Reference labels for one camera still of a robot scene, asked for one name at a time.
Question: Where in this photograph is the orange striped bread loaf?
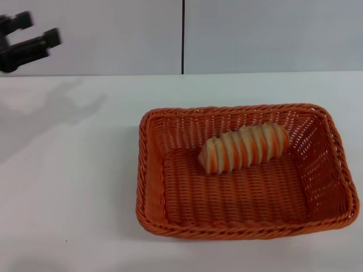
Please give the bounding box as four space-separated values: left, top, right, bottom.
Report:
198 123 291 175

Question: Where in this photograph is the orange woven basket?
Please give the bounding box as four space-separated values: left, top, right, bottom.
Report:
135 103 359 243

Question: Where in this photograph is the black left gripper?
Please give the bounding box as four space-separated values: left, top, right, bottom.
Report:
0 10 63 75

